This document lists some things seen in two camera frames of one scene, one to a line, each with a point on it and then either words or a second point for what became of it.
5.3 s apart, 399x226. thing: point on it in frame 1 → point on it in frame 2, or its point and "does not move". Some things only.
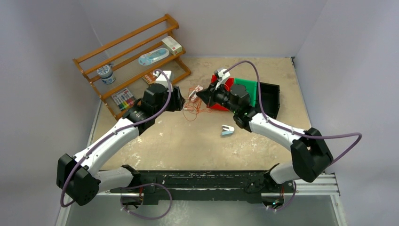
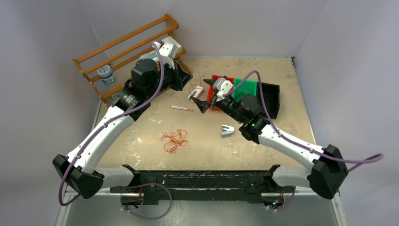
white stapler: (193, 95) does not move
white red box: (174, 47) does not move
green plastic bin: (251, 86) does not move
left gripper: (177, 100) → (180, 78)
